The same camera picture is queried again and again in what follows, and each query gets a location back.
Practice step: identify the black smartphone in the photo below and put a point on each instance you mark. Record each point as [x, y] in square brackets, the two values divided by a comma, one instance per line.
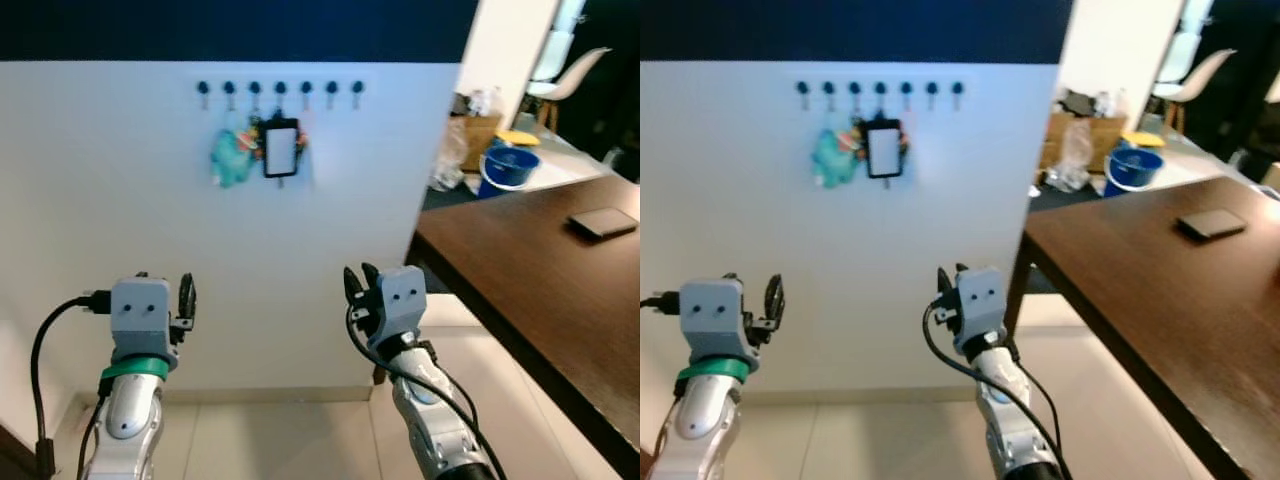
[1212, 224]
[603, 223]

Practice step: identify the clear plastic bag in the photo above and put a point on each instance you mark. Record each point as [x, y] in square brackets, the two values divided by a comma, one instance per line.
[1072, 155]
[450, 160]

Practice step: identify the dark brown wooden table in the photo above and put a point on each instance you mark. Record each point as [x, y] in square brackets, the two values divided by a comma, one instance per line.
[1160, 300]
[540, 280]

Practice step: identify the blue plastic bucket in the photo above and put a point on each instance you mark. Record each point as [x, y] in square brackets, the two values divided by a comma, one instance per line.
[508, 170]
[1133, 170]

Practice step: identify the brown cardboard box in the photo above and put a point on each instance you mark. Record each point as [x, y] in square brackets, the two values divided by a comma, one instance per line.
[1095, 135]
[480, 135]

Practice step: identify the yellow plastic lid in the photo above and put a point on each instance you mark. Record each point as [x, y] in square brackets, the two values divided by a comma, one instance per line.
[1143, 140]
[520, 138]

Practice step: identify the white chair with wooden legs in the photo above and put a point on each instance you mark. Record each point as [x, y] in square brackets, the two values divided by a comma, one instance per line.
[1195, 85]
[570, 85]

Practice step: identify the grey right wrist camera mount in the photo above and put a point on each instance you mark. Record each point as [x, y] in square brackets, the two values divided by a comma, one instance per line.
[982, 305]
[402, 302]

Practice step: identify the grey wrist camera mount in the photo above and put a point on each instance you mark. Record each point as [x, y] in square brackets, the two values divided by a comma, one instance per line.
[140, 315]
[712, 318]
[402, 302]
[982, 305]

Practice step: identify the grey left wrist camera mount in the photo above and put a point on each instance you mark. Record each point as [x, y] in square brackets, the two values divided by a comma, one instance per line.
[140, 315]
[712, 318]

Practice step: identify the blue wall hook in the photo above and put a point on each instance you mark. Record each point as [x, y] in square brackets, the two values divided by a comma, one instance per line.
[803, 90]
[306, 90]
[829, 90]
[957, 90]
[855, 90]
[931, 90]
[880, 90]
[906, 90]
[255, 90]
[280, 90]
[357, 90]
[331, 90]

